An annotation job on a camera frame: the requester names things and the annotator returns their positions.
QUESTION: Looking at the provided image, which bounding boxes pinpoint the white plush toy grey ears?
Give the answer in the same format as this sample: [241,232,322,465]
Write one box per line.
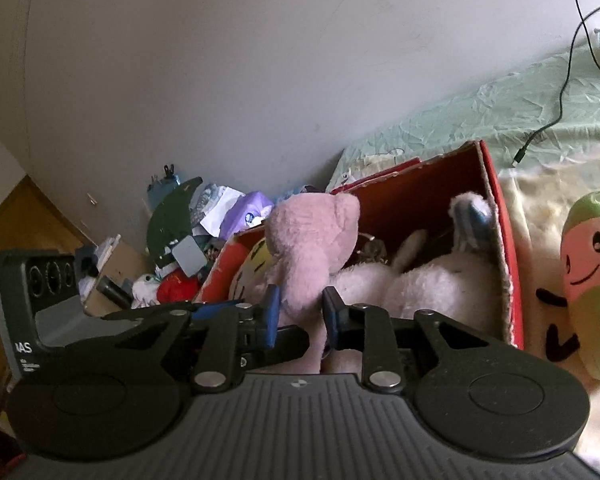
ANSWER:
[387,192,502,337]

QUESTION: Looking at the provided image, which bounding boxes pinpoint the wooden door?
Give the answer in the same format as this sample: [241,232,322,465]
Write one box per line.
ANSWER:
[0,175,89,421]

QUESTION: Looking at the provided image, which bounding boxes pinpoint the green and peach plush toy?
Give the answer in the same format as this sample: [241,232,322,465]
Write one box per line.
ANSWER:
[535,189,600,384]

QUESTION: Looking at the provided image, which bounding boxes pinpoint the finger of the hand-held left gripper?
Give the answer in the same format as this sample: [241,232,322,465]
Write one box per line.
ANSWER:
[240,324,311,368]
[102,304,217,323]

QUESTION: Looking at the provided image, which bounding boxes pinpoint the green bed sheet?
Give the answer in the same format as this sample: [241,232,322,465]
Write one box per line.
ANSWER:
[325,42,600,195]

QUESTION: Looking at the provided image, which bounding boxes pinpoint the white printed bag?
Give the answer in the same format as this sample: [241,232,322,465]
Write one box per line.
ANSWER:
[190,182,244,236]

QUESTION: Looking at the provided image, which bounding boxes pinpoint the pink elephant plush toy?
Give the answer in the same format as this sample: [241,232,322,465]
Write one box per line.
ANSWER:
[264,192,366,374]

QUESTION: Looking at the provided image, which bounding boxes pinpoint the white papers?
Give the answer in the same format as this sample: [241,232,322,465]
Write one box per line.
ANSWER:
[97,234,122,262]

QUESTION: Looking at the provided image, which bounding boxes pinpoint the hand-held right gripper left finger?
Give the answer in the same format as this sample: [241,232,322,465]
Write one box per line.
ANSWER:
[112,284,283,395]

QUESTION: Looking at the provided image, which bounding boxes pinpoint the dark blue cloth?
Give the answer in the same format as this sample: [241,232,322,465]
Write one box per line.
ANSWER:
[75,246,101,279]

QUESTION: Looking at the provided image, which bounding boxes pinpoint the black bottle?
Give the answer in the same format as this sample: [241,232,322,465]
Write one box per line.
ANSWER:
[96,276,134,309]

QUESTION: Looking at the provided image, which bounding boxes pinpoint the grey card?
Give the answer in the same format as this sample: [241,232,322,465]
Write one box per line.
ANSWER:
[172,236,209,276]

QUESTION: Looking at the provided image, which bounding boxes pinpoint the red cardboard box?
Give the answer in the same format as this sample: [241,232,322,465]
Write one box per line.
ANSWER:
[192,140,525,352]

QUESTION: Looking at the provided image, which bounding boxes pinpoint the black cable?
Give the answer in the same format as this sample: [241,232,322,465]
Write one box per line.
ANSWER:
[512,0,600,167]

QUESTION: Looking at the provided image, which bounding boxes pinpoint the brown cardboard box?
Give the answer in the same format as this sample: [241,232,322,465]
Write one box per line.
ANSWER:
[82,239,152,319]

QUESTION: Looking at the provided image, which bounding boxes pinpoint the cream blanket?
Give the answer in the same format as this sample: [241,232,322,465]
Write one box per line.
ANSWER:
[497,145,600,466]

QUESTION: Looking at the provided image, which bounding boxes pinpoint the red plush toy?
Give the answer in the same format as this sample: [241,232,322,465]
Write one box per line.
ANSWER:
[157,269,201,305]

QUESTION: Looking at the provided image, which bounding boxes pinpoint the small white plush toy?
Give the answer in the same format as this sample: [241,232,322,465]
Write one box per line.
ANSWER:
[131,272,161,309]

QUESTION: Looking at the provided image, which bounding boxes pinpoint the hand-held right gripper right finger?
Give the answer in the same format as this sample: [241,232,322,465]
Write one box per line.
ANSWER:
[321,286,503,395]

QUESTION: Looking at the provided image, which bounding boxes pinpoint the yellow plush toy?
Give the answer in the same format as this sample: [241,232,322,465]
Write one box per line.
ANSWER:
[229,237,277,307]

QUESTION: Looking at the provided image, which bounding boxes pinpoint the purple packet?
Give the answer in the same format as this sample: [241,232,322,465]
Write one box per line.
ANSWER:
[219,191,275,241]

